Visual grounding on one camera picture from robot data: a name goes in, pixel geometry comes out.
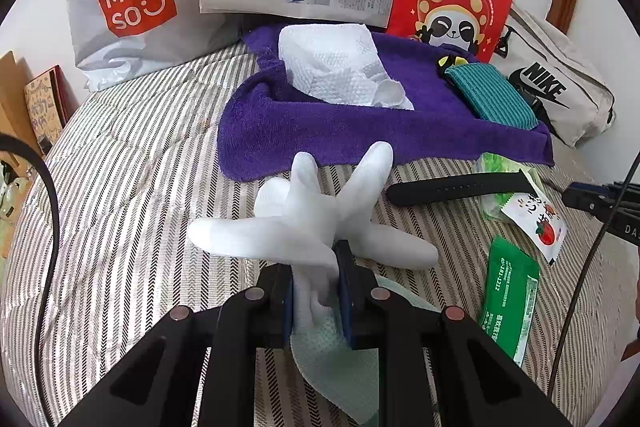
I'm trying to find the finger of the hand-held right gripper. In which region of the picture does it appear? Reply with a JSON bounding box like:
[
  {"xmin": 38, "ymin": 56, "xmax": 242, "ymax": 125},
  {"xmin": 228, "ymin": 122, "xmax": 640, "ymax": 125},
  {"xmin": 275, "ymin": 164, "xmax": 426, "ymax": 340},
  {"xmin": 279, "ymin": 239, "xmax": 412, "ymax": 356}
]
[{"xmin": 560, "ymin": 182, "xmax": 621, "ymax": 228}]

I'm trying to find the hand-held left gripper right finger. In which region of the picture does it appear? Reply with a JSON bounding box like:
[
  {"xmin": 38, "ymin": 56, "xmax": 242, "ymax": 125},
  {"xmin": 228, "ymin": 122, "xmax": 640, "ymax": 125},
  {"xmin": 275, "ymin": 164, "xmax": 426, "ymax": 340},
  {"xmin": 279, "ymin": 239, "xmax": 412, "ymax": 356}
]
[{"xmin": 332, "ymin": 239, "xmax": 576, "ymax": 427}]

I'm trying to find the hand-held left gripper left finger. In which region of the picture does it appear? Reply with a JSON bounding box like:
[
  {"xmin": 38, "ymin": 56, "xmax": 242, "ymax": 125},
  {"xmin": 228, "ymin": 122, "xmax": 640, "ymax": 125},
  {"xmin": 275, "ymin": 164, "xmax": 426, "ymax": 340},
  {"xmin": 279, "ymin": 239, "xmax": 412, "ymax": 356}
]
[{"xmin": 60, "ymin": 263, "xmax": 296, "ymax": 427}]

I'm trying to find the white tomato print sachet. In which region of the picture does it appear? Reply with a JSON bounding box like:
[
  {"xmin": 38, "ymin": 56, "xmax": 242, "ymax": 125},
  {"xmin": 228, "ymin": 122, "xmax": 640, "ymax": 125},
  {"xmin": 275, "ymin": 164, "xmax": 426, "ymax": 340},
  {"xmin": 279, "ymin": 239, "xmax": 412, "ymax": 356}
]
[{"xmin": 501, "ymin": 193, "xmax": 568, "ymax": 265}]

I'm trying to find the pale green textured cloth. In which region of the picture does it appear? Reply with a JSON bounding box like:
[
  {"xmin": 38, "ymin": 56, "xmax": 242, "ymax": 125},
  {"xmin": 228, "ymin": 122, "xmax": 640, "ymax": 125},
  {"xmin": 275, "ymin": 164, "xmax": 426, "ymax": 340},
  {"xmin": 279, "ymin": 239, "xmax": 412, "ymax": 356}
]
[{"xmin": 290, "ymin": 277, "xmax": 441, "ymax": 425}]

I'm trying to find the white glove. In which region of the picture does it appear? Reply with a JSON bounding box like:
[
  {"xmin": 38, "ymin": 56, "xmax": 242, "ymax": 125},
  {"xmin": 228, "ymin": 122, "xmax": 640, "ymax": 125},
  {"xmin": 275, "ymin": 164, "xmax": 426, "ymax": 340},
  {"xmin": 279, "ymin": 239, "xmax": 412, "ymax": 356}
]
[{"xmin": 187, "ymin": 142, "xmax": 440, "ymax": 333}]

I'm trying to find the light green tissue pack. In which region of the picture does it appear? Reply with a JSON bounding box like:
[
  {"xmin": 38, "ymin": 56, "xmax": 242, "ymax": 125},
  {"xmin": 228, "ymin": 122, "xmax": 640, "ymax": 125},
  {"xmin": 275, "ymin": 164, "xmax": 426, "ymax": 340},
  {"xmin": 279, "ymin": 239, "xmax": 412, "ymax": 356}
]
[{"xmin": 474, "ymin": 152, "xmax": 543, "ymax": 223}]

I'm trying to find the green wet wipe packet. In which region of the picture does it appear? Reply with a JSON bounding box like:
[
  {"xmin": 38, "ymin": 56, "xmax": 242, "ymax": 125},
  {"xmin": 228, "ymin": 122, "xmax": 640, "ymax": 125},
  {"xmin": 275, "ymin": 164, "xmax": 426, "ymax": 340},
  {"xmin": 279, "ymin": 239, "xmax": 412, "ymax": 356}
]
[{"xmin": 477, "ymin": 236, "xmax": 541, "ymax": 368}]

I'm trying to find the black watch strap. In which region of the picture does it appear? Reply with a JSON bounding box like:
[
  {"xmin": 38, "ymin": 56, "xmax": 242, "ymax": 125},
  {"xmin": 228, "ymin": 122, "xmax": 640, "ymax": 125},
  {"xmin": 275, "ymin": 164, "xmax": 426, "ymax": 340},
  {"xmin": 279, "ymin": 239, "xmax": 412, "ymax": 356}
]
[{"xmin": 387, "ymin": 172, "xmax": 526, "ymax": 206}]

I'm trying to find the teal ribbed cloth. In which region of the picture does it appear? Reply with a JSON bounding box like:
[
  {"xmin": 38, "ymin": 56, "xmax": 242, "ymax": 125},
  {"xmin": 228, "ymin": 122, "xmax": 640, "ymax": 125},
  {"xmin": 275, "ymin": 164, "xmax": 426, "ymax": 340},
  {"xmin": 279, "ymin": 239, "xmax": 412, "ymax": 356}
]
[{"xmin": 444, "ymin": 63, "xmax": 540, "ymax": 130}]

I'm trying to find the purple towel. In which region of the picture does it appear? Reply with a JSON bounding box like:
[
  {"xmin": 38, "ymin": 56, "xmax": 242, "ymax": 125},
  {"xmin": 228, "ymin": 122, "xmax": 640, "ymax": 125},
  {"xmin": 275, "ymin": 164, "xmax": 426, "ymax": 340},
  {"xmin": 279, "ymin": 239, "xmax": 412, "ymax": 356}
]
[{"xmin": 217, "ymin": 24, "xmax": 556, "ymax": 182}]

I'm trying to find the small yellow pouch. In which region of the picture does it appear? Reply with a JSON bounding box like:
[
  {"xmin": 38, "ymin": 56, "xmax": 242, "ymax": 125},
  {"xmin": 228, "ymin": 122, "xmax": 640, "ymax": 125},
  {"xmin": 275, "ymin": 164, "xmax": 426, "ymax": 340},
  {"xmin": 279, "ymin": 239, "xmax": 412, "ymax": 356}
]
[{"xmin": 437, "ymin": 54, "xmax": 468, "ymax": 72}]

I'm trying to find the white paper towel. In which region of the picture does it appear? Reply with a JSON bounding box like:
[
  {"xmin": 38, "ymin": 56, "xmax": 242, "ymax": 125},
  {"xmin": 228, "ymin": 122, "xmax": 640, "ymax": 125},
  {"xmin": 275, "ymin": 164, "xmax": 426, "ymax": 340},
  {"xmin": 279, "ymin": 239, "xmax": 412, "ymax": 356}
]
[{"xmin": 277, "ymin": 23, "xmax": 416, "ymax": 110}]

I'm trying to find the cream waist bag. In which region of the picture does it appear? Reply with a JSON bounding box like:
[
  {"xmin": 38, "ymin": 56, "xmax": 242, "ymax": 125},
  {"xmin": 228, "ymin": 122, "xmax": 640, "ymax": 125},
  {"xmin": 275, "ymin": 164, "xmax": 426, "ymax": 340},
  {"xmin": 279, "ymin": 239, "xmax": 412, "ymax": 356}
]
[{"xmin": 495, "ymin": 4, "xmax": 616, "ymax": 148}]

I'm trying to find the brown patterned box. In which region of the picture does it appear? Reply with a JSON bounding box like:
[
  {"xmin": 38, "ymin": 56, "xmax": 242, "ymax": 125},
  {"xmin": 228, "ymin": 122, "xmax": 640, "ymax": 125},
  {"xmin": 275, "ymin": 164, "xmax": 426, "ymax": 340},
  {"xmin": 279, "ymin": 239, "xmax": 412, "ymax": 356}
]
[{"xmin": 24, "ymin": 66, "xmax": 76, "ymax": 155}]

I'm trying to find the wooden headboard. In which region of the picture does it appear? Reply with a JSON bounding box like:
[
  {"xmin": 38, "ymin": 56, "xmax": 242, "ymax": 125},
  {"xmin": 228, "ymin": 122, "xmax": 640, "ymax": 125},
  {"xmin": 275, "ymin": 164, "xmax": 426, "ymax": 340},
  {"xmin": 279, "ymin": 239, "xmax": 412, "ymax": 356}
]
[{"xmin": 0, "ymin": 51, "xmax": 38, "ymax": 158}]

